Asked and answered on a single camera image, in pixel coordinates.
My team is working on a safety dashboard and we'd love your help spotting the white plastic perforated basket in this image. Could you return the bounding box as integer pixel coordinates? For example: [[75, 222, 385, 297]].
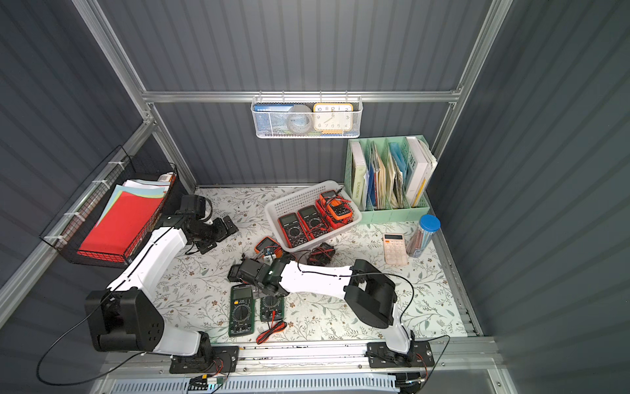
[[264, 181, 363, 252]]

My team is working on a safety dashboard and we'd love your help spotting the pink calculator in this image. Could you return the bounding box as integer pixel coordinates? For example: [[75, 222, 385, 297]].
[[383, 233, 409, 266]]

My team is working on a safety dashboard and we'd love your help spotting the white book in organizer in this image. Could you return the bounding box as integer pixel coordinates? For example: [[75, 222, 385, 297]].
[[403, 136, 437, 207]]

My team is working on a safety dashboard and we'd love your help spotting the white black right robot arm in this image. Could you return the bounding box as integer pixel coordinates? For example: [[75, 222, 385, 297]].
[[227, 257, 412, 354]]

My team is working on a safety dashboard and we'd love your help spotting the black wire wall tray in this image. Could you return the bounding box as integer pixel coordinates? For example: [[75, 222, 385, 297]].
[[40, 148, 178, 269]]

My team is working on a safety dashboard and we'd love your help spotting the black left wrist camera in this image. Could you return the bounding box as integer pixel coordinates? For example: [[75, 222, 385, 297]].
[[177, 195, 213, 222]]

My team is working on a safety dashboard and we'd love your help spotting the dark green multimeter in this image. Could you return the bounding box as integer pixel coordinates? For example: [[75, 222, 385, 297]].
[[259, 295, 285, 323], [228, 284, 255, 338]]

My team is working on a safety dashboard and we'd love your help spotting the red paper folder stack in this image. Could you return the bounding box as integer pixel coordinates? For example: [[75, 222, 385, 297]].
[[78, 191, 164, 263]]

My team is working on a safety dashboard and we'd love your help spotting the white wire wall basket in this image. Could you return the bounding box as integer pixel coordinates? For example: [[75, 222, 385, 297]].
[[250, 95, 364, 139]]

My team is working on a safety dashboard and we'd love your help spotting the small black multimeter with leads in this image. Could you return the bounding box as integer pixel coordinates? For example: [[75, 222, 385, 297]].
[[307, 242, 336, 267]]

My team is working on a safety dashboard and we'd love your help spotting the green desktop file organizer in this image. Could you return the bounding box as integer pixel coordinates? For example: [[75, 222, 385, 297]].
[[344, 136, 428, 224]]

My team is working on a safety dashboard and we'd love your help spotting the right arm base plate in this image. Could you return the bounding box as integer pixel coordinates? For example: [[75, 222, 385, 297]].
[[365, 341, 435, 369]]

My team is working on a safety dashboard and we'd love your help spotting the orange multimeter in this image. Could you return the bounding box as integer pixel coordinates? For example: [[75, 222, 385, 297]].
[[320, 190, 354, 222]]

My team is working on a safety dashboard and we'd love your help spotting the tiny black multimeter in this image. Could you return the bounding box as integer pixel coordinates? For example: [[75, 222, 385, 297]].
[[227, 264, 243, 283]]

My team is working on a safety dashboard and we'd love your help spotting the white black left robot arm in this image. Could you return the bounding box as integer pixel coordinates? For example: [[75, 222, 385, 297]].
[[85, 214, 238, 359]]

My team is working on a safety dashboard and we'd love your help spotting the small red multimeter with leads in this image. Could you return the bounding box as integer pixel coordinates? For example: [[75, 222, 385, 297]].
[[316, 197, 346, 230]]

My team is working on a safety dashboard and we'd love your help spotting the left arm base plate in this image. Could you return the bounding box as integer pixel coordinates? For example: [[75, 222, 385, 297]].
[[169, 346, 240, 374]]

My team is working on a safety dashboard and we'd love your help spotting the grey tape roll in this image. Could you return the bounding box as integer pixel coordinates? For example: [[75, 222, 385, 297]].
[[286, 104, 313, 136]]

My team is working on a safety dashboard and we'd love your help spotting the orange multimeter diagonal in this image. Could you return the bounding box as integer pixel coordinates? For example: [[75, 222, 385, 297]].
[[254, 236, 284, 259]]

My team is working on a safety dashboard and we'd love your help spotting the blue box in wall basket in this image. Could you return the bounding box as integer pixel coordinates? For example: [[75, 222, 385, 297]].
[[252, 103, 293, 138]]

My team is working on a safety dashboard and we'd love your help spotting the blue lid clear jar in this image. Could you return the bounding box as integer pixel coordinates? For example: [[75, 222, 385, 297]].
[[407, 214, 441, 258]]

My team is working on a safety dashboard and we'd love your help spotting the yellow analog clock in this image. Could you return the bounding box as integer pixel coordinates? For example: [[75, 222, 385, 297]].
[[313, 103, 354, 134]]

